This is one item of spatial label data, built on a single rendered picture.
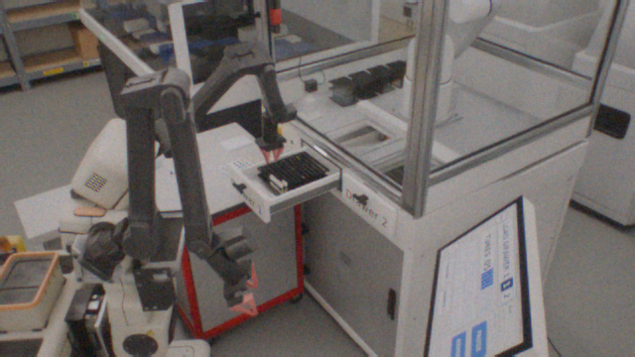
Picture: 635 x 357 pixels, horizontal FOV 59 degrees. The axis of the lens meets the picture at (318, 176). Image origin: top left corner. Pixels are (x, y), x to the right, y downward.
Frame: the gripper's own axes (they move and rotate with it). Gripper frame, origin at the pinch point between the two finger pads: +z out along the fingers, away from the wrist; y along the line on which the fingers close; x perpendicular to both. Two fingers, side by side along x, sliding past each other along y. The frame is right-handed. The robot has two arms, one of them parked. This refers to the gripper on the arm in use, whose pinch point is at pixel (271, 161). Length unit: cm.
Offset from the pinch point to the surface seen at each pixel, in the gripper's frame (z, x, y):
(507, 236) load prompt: -21, 90, -20
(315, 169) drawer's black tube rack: 7.6, 3.0, -17.2
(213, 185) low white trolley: 22.8, -26.6, 13.7
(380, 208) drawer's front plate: 6.4, 37.3, -23.0
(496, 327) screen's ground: -18, 108, 2
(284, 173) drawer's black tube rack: 7.8, -0.8, -5.8
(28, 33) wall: 75, -415, 41
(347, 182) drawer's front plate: 6.5, 18.4, -22.1
